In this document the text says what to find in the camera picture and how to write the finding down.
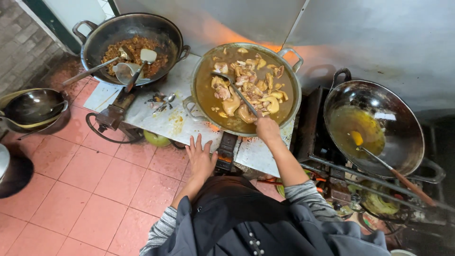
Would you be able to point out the person's left hand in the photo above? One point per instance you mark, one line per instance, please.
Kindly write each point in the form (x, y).
(199, 161)

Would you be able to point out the person's right hand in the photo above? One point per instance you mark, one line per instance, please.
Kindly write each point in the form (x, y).
(268, 128)

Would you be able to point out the person's right fingers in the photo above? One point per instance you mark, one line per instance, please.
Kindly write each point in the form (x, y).
(259, 122)

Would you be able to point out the long metal cooking spatula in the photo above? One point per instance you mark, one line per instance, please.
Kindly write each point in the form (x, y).
(237, 91)

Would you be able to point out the black gas burner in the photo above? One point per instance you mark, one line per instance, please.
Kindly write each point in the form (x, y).
(226, 151)

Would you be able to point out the chicken stew in brown sauce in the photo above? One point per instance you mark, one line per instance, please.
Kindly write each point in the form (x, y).
(208, 90)

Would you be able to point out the large silver wok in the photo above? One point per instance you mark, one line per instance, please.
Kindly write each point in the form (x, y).
(199, 103)

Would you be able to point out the person's grey striped sweater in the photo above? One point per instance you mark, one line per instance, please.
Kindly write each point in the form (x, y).
(309, 197)

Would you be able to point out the yellow cooking oil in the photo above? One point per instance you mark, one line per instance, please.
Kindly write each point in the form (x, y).
(352, 122)

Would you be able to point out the small metal spoon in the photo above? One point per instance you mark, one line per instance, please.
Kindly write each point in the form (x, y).
(165, 103)

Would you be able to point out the person's dark apron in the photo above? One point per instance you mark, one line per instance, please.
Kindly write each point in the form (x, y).
(241, 220)

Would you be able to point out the green gas cylinder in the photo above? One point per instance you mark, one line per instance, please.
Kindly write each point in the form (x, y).
(156, 139)
(380, 204)

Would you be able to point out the food scraps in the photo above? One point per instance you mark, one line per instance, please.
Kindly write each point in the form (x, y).
(156, 98)

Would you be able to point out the black wok with oil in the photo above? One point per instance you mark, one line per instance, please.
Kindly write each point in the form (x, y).
(401, 135)

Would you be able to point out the rusty gas burner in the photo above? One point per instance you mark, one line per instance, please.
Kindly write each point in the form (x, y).
(113, 113)

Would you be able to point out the brown fried minced food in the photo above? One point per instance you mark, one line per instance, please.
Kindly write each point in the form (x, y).
(135, 44)

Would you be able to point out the large black wok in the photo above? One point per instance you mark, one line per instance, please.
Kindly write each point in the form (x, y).
(106, 32)

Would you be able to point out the white bowl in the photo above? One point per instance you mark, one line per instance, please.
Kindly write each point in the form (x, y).
(403, 252)

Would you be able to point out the small black wok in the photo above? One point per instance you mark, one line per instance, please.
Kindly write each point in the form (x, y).
(32, 105)

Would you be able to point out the yellowish metal wok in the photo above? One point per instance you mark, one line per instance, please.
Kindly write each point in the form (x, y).
(21, 125)

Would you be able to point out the silver metal lid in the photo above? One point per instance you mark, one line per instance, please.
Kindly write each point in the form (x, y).
(3, 160)

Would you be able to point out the black metal stove frame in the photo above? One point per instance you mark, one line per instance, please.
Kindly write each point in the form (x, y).
(312, 117)

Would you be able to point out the green door frame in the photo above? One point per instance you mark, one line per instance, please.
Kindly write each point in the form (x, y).
(49, 25)

